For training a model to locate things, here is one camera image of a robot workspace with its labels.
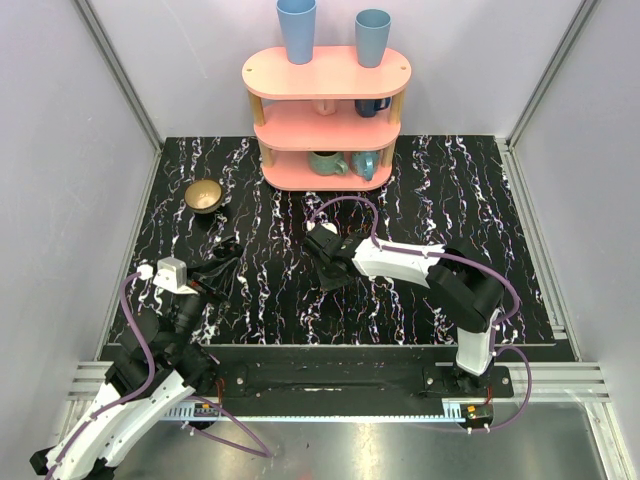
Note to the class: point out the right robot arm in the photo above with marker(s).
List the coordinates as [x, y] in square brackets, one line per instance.
[468, 292]

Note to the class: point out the blue plastic tumbler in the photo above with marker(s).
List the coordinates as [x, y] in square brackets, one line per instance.
[297, 23]
[372, 27]

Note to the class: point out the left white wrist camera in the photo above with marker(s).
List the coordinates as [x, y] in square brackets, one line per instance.
[169, 274]

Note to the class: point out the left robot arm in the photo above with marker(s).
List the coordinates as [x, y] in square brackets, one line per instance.
[160, 365]

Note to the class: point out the pink three-tier wooden shelf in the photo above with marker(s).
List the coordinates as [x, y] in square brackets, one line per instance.
[288, 129]

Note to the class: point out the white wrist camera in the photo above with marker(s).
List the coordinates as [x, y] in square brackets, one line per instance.
[318, 229]
[169, 274]

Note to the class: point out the left blue plastic tumbler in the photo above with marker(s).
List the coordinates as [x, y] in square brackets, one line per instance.
[297, 23]

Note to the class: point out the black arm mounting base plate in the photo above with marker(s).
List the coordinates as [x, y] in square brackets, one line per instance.
[428, 371]

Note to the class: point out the green ceramic mug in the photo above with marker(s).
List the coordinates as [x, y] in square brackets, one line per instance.
[326, 163]

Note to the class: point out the gold bowl with dark rim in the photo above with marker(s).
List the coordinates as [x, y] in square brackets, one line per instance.
[204, 196]

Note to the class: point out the light blue ceramic mug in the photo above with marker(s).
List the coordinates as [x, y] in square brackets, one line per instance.
[365, 163]

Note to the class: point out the right blue plastic tumbler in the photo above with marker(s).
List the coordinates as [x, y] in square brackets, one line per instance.
[372, 27]

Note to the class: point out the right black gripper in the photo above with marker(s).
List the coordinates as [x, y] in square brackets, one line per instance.
[328, 283]

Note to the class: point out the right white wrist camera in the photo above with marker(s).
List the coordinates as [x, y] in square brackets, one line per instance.
[318, 229]

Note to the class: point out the pink mug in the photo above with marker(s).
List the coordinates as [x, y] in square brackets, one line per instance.
[324, 107]

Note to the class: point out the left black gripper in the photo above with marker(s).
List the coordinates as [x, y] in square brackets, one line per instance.
[208, 280]

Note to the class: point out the dark blue mug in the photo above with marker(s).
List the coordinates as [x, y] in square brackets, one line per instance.
[368, 108]

